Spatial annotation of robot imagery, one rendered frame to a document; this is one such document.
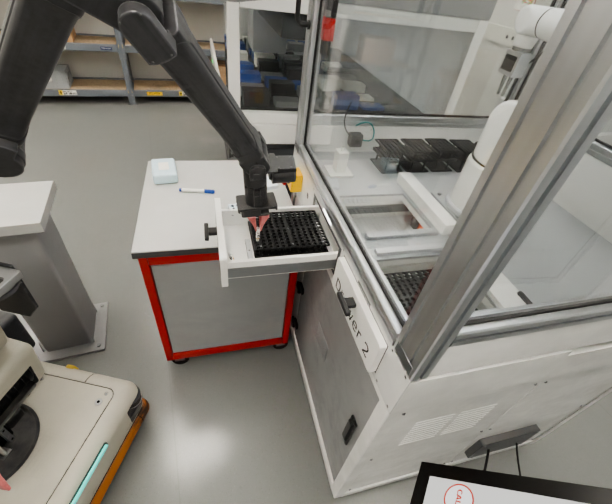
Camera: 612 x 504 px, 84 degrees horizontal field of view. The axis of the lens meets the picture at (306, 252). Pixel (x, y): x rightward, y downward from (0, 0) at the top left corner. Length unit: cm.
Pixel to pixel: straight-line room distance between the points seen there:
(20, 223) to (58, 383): 58
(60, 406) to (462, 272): 136
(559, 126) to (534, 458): 172
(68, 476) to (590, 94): 146
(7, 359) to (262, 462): 99
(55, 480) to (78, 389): 28
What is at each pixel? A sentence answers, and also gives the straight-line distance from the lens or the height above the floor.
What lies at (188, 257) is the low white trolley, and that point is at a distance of 123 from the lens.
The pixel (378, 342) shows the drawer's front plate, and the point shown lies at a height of 93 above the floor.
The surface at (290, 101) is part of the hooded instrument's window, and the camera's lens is 174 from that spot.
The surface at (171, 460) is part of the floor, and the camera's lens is 164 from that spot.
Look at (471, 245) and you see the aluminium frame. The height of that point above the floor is 126.
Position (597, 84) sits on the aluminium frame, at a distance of 42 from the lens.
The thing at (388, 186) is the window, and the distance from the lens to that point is 74.
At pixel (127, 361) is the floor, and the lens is 188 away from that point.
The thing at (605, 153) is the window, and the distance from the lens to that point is 52.
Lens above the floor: 153
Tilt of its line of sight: 41 degrees down
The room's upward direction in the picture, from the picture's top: 9 degrees clockwise
